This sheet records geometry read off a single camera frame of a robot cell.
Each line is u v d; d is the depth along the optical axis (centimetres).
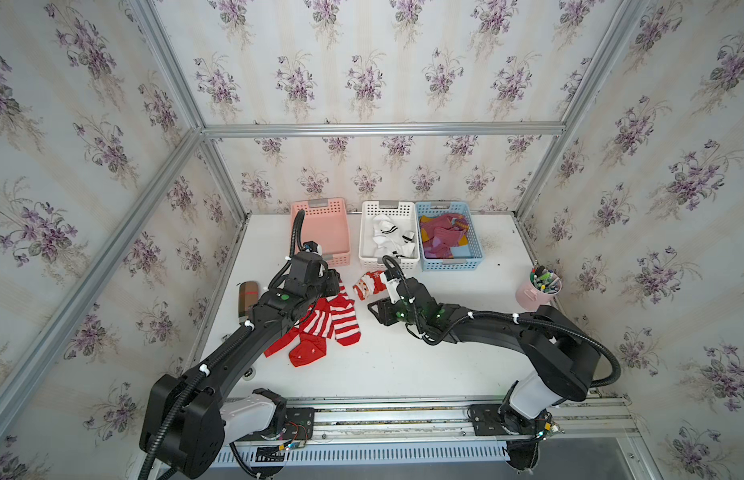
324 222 118
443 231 108
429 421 75
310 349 84
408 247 104
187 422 38
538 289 86
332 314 90
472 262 101
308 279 63
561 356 45
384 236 106
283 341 86
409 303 65
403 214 118
